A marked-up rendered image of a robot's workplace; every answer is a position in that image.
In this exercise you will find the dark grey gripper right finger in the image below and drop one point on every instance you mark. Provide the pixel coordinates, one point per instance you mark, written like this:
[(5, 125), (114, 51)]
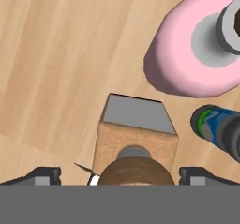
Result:
[(193, 175)]

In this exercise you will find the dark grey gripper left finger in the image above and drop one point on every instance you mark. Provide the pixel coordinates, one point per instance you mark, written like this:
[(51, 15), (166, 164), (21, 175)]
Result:
[(47, 175)]

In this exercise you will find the small white object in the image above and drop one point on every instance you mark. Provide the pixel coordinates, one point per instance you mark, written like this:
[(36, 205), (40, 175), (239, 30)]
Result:
[(94, 180)]

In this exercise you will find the blue and green labelled bottle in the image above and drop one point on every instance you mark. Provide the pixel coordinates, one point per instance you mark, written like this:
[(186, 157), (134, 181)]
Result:
[(215, 126)]

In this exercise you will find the brown bottle with grey neck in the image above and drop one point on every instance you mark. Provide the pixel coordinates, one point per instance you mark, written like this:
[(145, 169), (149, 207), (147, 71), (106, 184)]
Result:
[(136, 171)]

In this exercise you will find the tan box with grey top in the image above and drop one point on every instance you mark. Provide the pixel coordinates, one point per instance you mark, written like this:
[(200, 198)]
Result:
[(137, 131)]

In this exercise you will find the pink bottle with grey neck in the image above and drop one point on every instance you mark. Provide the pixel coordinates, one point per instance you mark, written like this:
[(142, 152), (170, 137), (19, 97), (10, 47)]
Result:
[(178, 62)]

